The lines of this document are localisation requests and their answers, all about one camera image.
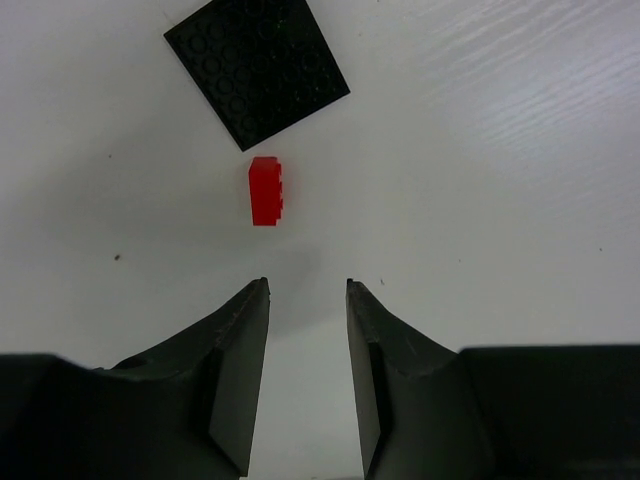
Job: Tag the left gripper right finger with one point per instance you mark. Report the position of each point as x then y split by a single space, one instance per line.
527 412

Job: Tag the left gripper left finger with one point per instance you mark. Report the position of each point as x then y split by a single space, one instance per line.
183 409

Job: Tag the small red lego piece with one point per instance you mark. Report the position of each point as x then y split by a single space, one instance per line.
266 190

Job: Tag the black square lego plate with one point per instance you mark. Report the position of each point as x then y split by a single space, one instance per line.
262 65

